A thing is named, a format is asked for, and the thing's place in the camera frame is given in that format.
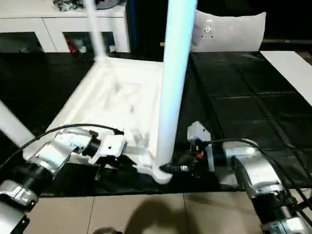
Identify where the white plastic table top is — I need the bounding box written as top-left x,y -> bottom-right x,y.
22,58 -> 174,185

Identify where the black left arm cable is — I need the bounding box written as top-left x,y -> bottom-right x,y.
0,124 -> 123,169

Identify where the white plastic table leg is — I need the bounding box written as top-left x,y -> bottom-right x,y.
84,0 -> 110,64
154,0 -> 198,177
0,100 -> 37,148

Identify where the white flat board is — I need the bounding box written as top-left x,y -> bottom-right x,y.
259,50 -> 312,105

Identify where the grey cushion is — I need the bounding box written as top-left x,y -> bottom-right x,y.
191,10 -> 267,53

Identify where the black work mat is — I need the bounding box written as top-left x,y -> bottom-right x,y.
0,49 -> 312,196

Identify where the dark cabled device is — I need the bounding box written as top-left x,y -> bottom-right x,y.
54,0 -> 127,11

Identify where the white glass-door cabinet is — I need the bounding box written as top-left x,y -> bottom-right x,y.
0,0 -> 131,53

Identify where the black sofa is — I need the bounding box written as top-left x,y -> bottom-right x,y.
128,0 -> 312,53

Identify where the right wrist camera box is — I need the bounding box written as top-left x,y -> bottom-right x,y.
187,122 -> 212,147

